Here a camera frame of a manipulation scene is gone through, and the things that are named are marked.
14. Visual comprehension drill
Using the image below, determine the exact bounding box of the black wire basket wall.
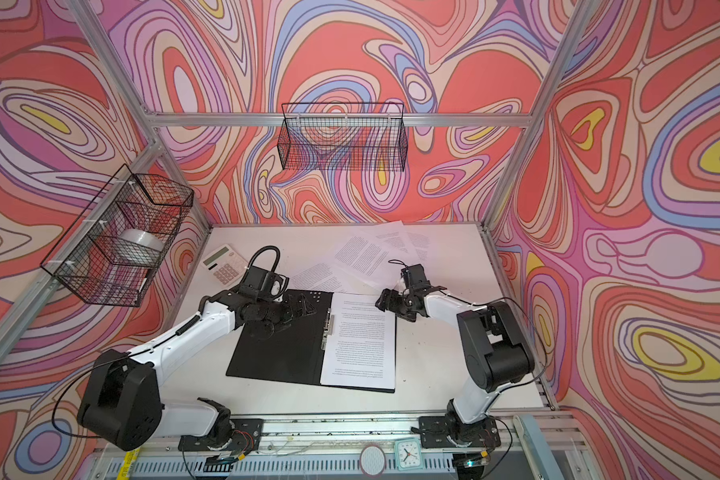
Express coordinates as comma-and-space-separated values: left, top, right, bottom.
40, 166, 194, 307
277, 101, 408, 172

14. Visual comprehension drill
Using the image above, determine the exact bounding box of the printed paper sheet stack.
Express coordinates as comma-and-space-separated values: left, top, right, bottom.
291, 221, 431, 293

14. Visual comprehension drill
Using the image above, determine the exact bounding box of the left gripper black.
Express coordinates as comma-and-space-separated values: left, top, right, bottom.
255, 292, 317, 334

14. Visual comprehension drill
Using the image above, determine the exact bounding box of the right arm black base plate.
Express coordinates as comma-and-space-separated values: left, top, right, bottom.
411, 414, 502, 452

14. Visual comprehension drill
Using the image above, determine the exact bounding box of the black wire basket back wall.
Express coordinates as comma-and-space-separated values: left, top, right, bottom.
277, 101, 408, 172

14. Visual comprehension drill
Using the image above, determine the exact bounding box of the white tape roll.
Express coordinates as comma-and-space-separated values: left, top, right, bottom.
118, 228, 164, 251

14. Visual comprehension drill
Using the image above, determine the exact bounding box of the metal folder clip mechanism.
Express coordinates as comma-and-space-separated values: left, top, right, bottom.
321, 308, 334, 351

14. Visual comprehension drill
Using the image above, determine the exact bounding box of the yellow marker pen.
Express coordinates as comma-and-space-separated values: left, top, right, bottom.
116, 448, 140, 480

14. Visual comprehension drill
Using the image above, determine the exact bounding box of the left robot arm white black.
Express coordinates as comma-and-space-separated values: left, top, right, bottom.
77, 273, 316, 451

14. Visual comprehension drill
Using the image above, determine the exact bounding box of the black wire basket left wall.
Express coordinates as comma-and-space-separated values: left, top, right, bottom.
40, 166, 194, 307

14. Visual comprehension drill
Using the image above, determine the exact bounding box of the red folder black inside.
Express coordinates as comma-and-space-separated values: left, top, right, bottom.
225, 289, 397, 395

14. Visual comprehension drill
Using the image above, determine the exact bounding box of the light blue bar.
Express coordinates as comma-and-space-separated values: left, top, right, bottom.
512, 414, 565, 480

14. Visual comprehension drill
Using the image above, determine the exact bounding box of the pink desk calculator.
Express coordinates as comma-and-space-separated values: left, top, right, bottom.
202, 244, 248, 288

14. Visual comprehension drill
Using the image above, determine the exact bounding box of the small teal alarm clock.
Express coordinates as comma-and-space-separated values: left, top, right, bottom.
394, 437, 424, 471

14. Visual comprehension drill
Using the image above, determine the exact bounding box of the round pink white disc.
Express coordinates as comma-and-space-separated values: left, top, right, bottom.
359, 444, 386, 478

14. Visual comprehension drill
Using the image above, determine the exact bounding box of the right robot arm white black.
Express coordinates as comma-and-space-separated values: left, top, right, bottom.
375, 259, 536, 448

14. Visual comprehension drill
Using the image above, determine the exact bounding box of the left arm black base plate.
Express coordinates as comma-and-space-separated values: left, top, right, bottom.
178, 417, 264, 453

